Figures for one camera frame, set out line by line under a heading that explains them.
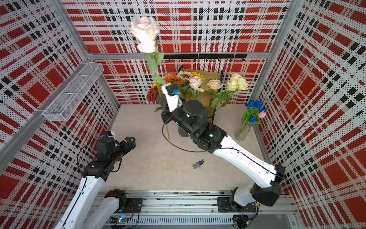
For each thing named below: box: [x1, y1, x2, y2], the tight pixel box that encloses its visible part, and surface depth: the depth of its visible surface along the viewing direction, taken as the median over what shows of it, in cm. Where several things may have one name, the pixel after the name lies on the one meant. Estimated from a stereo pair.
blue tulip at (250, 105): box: [245, 99, 255, 121], surface depth 86 cm
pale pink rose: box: [131, 16, 171, 140], surface depth 38 cm
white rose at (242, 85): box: [220, 76, 249, 107], surface depth 72 cm
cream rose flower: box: [231, 72, 241, 81], surface depth 75 cm
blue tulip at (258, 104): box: [253, 100, 264, 115], surface depth 80 cm
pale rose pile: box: [189, 75, 205, 93], surface depth 70 cm
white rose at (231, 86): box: [212, 78, 239, 115], surface depth 72 cm
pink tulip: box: [258, 111, 267, 119], surface depth 76 cm
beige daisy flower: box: [177, 70, 194, 81], surface depth 76 cm
